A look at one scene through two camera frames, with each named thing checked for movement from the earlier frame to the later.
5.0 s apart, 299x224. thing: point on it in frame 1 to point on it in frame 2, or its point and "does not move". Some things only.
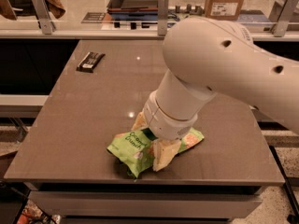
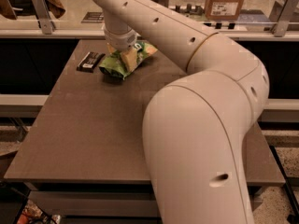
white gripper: [166, 123] to [121, 41]
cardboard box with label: [224, 2] does not move
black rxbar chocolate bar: [91, 60] does not move
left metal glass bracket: [43, 12] does not move
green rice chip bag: [133, 149] to [113, 64]
